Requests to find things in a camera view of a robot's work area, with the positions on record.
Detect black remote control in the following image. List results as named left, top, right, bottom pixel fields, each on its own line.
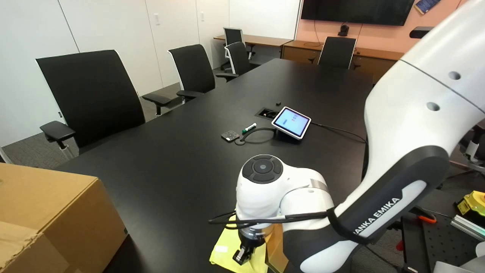
left=222, top=131, right=242, bottom=143

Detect yellow tool on cart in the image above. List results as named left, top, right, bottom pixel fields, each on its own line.
left=457, top=192, right=485, bottom=217

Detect green marker pen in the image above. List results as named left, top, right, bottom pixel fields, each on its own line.
left=243, top=123, right=258, bottom=134

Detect orange handled pliers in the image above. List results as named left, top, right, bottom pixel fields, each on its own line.
left=410, top=211, right=439, bottom=227

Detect black cable on table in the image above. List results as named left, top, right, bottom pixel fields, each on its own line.
left=234, top=126, right=278, bottom=148

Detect black office chair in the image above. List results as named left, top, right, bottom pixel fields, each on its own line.
left=37, top=51, right=146, bottom=151
left=216, top=42, right=257, bottom=81
left=222, top=28, right=243, bottom=72
left=145, top=45, right=216, bottom=114

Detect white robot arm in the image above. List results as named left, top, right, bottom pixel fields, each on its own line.
left=234, top=0, right=485, bottom=273

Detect wooden sideboard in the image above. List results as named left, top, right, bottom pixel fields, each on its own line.
left=213, top=34, right=408, bottom=87

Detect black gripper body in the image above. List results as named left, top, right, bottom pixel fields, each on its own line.
left=239, top=227, right=267, bottom=252

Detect black camera on tripod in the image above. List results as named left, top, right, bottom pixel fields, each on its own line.
left=410, top=26, right=433, bottom=40

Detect black office chair far end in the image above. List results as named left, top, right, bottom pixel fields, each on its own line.
left=319, top=37, right=357, bottom=70

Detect cardboard box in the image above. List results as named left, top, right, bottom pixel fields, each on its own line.
left=0, top=164, right=128, bottom=273

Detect black office chair near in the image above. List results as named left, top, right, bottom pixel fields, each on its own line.
left=37, top=51, right=146, bottom=151

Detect yellow towel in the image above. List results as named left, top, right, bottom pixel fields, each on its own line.
left=210, top=228, right=269, bottom=273

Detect white tablet on stand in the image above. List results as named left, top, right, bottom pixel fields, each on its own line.
left=272, top=107, right=311, bottom=140

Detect wall television screen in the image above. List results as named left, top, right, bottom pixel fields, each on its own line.
left=302, top=0, right=415, bottom=26

